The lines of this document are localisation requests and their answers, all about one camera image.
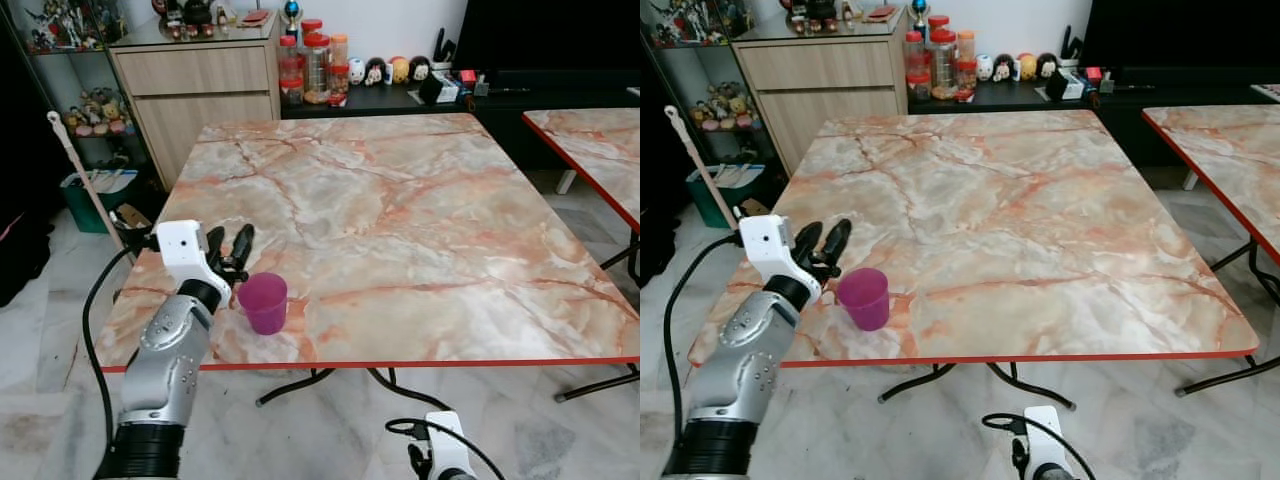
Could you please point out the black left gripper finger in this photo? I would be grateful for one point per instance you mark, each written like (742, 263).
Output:
(243, 246)
(217, 244)
(838, 242)
(810, 240)

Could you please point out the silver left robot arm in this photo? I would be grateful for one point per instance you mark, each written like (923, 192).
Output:
(165, 360)
(740, 350)

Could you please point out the purple plastic cup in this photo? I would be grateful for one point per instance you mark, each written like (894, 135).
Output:
(866, 300)
(265, 306)

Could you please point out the black waste bin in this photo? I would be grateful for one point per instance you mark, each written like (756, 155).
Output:
(130, 238)
(750, 208)

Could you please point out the green storage bin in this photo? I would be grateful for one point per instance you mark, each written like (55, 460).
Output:
(705, 200)
(85, 205)

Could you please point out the long wooden stick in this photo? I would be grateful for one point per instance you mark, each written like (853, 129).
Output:
(85, 180)
(700, 165)

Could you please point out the light wooden drawer cabinet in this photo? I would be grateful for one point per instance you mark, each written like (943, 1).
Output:
(195, 95)
(820, 90)

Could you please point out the black cloth covered furniture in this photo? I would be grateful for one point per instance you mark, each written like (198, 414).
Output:
(660, 200)
(20, 200)

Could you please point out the large marble folding table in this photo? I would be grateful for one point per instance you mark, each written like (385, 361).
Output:
(400, 230)
(1000, 225)

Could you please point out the plush toy figurines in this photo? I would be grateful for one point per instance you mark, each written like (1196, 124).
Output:
(725, 106)
(100, 112)

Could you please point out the slim red-lidded jar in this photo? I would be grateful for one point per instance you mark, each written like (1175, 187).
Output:
(290, 75)
(914, 70)

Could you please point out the small red-lidded jar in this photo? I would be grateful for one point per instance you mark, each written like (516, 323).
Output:
(338, 84)
(966, 80)

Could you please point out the large red-lidded clear jar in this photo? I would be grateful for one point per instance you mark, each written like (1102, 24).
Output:
(942, 65)
(316, 70)

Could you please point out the glass display shelf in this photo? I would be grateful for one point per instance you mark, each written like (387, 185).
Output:
(700, 65)
(60, 75)

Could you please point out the orange-lidded jar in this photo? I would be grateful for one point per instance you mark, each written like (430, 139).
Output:
(966, 46)
(339, 50)

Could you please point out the black white round doll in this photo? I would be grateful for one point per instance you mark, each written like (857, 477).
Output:
(1004, 68)
(376, 72)

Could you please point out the dark figurines group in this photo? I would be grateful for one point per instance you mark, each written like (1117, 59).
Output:
(820, 14)
(195, 18)

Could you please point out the flat red case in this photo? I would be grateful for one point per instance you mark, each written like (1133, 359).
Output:
(881, 13)
(256, 18)

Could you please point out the marble table with red edge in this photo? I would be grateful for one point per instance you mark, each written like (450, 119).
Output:
(1225, 150)
(600, 145)

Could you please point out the yellow round doll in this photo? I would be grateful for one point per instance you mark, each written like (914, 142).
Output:
(399, 70)
(1026, 67)

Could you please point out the small trophy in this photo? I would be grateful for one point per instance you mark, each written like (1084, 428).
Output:
(291, 15)
(919, 12)

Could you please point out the robot model figures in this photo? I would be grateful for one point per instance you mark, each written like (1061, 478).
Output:
(695, 20)
(70, 25)

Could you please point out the black white box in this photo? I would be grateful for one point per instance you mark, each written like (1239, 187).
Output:
(438, 88)
(1065, 84)

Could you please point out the black-haired round doll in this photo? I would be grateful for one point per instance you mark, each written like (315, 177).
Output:
(1047, 66)
(421, 69)

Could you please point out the black upright gadget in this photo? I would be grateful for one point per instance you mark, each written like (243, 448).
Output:
(442, 48)
(1070, 45)

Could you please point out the small red box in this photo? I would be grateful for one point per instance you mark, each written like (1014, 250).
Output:
(1093, 74)
(468, 77)

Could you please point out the black television console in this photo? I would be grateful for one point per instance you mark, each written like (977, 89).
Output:
(1120, 115)
(500, 115)

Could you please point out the black flat television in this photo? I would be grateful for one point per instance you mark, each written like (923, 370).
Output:
(1180, 30)
(550, 35)

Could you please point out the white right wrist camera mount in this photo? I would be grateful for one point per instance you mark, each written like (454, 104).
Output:
(1045, 435)
(448, 440)

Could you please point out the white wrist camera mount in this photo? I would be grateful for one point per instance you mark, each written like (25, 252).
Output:
(180, 250)
(448, 440)
(1045, 435)
(765, 245)

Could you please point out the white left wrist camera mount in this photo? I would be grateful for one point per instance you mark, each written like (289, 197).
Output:
(765, 245)
(180, 250)

